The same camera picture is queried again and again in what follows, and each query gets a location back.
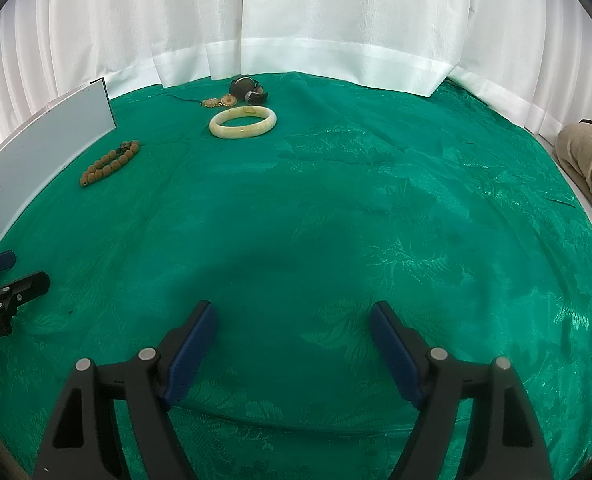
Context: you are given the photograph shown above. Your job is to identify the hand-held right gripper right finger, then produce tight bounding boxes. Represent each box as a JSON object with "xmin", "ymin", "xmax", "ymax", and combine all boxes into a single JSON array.
[{"xmin": 369, "ymin": 300, "xmax": 552, "ymax": 480}]

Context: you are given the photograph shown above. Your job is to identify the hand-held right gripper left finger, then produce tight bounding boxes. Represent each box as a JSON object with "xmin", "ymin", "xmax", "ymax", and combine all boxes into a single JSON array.
[{"xmin": 32, "ymin": 300, "xmax": 219, "ymax": 480}]

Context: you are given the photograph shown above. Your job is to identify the long white box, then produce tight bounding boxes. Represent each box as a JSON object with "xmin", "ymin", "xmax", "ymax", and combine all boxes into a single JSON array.
[{"xmin": 0, "ymin": 77, "xmax": 117, "ymax": 257}]

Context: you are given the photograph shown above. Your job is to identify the brown wooden bead bracelet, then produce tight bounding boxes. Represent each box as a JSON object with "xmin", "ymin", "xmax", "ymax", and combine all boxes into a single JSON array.
[{"xmin": 79, "ymin": 142, "xmax": 141, "ymax": 189}]

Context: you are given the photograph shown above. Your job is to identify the green patterned cloth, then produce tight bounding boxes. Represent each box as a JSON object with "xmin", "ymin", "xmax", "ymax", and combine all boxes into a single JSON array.
[{"xmin": 0, "ymin": 72, "xmax": 592, "ymax": 480}]

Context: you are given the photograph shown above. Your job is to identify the pale jade bangle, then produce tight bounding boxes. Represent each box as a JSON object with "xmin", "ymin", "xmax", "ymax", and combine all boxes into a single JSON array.
[{"xmin": 208, "ymin": 105, "xmax": 278, "ymax": 140}]

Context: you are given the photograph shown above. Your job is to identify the white curtain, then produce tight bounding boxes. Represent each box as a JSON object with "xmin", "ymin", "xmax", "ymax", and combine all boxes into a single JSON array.
[
  {"xmin": 240, "ymin": 0, "xmax": 592, "ymax": 137},
  {"xmin": 0, "ymin": 0, "xmax": 245, "ymax": 137}
]

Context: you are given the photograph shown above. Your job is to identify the person's leg beige pants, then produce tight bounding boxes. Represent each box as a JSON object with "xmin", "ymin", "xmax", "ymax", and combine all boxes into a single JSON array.
[{"xmin": 555, "ymin": 122, "xmax": 592, "ymax": 242}]

